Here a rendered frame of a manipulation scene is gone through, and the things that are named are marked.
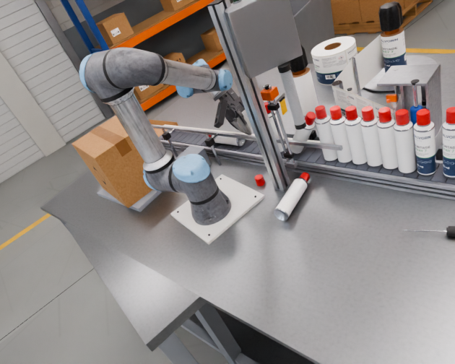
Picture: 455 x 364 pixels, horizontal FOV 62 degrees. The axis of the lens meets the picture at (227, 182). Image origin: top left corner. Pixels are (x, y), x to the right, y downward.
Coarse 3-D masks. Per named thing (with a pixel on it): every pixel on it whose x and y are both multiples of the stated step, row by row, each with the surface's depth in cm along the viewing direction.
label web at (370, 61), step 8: (376, 40) 156; (368, 48) 154; (376, 48) 158; (360, 56) 152; (368, 56) 155; (376, 56) 159; (360, 64) 153; (368, 64) 157; (376, 64) 160; (360, 72) 154; (368, 72) 158; (376, 72) 162; (360, 80) 156; (368, 80) 159; (360, 88) 157
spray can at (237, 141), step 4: (212, 136) 170; (220, 136) 167; (224, 136) 166; (216, 140) 170; (220, 140) 167; (224, 140) 166; (228, 140) 164; (232, 140) 162; (236, 140) 161; (240, 140) 163; (244, 140) 164; (232, 144) 165; (236, 144) 162; (240, 144) 163
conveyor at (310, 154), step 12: (180, 132) 196; (204, 144) 176; (216, 144) 172; (228, 144) 168; (252, 144) 161; (300, 156) 142; (312, 156) 139; (360, 168) 125; (372, 168) 123; (432, 180) 110; (444, 180) 108
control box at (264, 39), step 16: (256, 0) 99; (272, 0) 100; (288, 0) 101; (240, 16) 100; (256, 16) 101; (272, 16) 102; (288, 16) 103; (240, 32) 102; (256, 32) 103; (272, 32) 104; (288, 32) 105; (240, 48) 104; (256, 48) 105; (272, 48) 106; (288, 48) 107; (256, 64) 107; (272, 64) 108
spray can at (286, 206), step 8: (304, 176) 133; (296, 184) 130; (304, 184) 131; (288, 192) 128; (296, 192) 128; (288, 200) 125; (296, 200) 127; (280, 208) 123; (288, 208) 124; (280, 216) 126; (288, 216) 124
